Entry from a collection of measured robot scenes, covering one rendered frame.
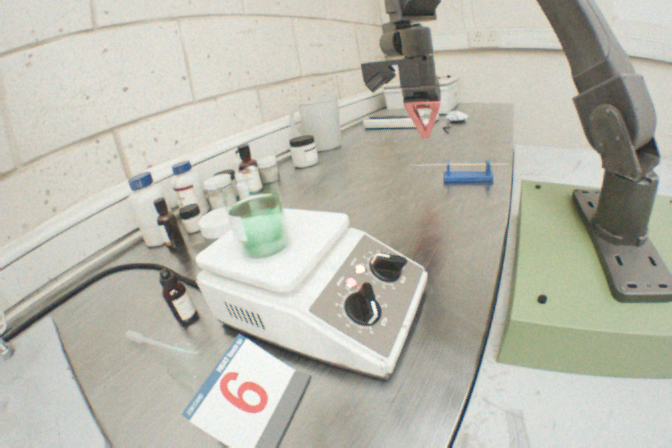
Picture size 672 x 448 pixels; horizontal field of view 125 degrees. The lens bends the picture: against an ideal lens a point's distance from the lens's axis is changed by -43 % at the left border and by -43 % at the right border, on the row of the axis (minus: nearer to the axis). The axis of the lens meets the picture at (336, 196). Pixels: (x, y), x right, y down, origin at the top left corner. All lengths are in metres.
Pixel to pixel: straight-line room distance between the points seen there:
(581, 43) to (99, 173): 0.78
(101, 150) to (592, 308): 0.78
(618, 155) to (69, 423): 0.55
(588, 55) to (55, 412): 0.62
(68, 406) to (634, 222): 0.57
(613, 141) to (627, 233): 0.09
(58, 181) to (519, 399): 0.75
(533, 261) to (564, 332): 0.08
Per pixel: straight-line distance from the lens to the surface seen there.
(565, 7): 0.34
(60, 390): 0.41
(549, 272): 0.29
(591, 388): 0.30
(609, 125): 0.29
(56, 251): 0.66
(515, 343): 0.26
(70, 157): 0.69
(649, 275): 0.31
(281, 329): 0.27
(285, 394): 0.27
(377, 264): 0.28
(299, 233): 0.30
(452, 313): 0.32
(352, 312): 0.25
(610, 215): 0.33
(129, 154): 0.72
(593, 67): 0.31
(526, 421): 0.26
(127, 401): 0.35
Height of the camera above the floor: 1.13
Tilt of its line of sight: 23 degrees down
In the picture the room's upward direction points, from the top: 10 degrees counter-clockwise
